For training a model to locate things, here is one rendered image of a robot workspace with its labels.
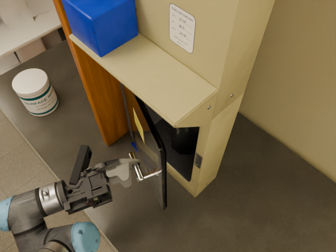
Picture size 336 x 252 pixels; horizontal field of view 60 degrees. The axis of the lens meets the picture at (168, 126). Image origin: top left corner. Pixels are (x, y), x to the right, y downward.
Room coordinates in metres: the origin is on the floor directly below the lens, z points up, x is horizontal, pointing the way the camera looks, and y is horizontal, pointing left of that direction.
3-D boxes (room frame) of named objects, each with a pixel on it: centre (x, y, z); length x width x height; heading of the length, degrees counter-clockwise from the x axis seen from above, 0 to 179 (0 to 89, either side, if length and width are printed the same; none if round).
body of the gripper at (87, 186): (0.28, 0.21, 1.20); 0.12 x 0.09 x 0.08; 112
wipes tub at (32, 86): (0.76, 0.53, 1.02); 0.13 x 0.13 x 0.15
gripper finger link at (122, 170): (0.32, 0.11, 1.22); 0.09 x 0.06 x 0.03; 112
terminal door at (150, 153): (0.43, 0.07, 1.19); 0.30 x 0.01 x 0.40; 23
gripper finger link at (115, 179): (0.32, 0.11, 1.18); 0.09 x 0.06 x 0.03; 112
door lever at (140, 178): (0.35, 0.07, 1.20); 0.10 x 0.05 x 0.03; 23
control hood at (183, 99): (0.42, 0.06, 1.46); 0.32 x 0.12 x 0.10; 44
